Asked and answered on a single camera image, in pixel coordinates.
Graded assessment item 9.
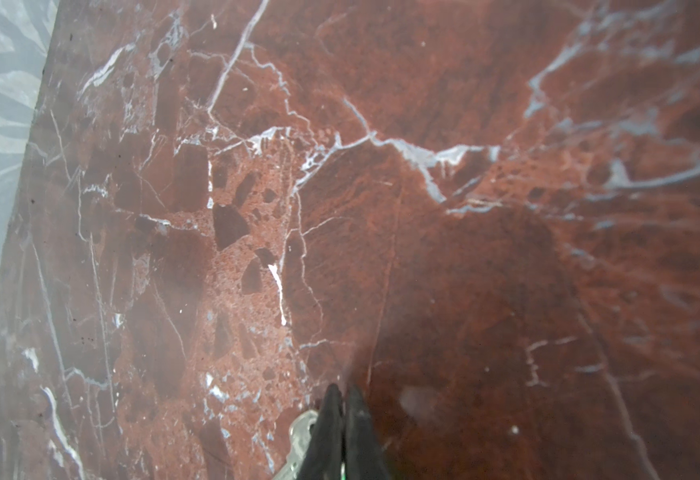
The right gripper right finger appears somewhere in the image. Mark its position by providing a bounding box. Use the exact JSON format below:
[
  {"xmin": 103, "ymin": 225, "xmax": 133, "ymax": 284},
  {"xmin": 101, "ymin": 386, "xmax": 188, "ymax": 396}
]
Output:
[{"xmin": 344, "ymin": 385, "xmax": 390, "ymax": 480}]

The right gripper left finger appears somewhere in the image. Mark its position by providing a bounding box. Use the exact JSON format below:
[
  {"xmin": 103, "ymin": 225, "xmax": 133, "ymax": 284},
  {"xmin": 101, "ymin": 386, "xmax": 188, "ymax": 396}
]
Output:
[{"xmin": 297, "ymin": 384, "xmax": 344, "ymax": 480}]

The key with green tag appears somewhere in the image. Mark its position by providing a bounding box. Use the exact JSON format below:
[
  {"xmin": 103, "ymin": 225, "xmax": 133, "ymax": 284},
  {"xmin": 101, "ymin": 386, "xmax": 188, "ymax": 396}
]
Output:
[{"xmin": 273, "ymin": 410, "xmax": 319, "ymax": 480}]

